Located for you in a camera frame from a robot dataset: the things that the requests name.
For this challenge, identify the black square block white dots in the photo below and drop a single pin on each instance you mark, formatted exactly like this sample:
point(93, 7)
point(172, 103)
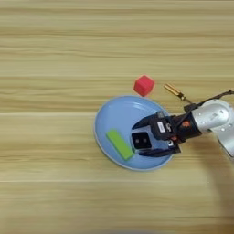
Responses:
point(141, 140)

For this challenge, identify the red cube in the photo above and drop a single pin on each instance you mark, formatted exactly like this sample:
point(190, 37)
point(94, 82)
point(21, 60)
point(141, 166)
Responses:
point(143, 86)

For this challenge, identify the green rectangular block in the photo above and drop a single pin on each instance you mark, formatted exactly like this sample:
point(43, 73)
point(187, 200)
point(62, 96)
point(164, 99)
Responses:
point(119, 144)

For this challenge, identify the light blue round plate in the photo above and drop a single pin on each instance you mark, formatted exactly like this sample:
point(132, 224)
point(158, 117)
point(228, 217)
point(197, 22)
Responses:
point(119, 115)

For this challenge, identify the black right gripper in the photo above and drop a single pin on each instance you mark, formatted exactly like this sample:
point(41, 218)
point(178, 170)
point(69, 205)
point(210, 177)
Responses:
point(187, 126)

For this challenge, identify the brass cylinder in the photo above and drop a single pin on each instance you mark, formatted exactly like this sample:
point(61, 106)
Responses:
point(173, 90)

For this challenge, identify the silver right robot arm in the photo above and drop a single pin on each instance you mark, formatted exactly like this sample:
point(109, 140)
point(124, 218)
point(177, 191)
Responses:
point(216, 117)

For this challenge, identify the black box with white label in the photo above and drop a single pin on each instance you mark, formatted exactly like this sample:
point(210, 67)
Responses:
point(160, 128)

